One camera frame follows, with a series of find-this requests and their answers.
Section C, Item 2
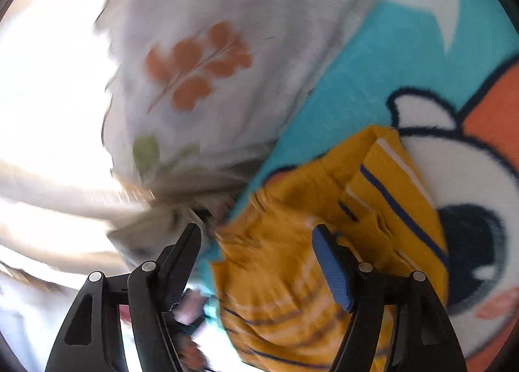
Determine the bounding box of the cartoon printed blanket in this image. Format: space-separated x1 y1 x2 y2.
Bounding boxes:
184 0 519 360

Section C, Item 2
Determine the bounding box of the yellow striped shirt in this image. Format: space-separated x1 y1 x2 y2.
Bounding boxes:
209 124 451 372

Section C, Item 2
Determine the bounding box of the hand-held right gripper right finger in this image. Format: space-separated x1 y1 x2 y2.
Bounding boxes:
312 224 465 372

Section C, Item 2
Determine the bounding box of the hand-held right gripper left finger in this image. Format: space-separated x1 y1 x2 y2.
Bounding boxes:
44 223 202 372

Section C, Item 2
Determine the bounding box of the white floral cloth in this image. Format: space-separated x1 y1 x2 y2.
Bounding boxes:
95 0 400 210

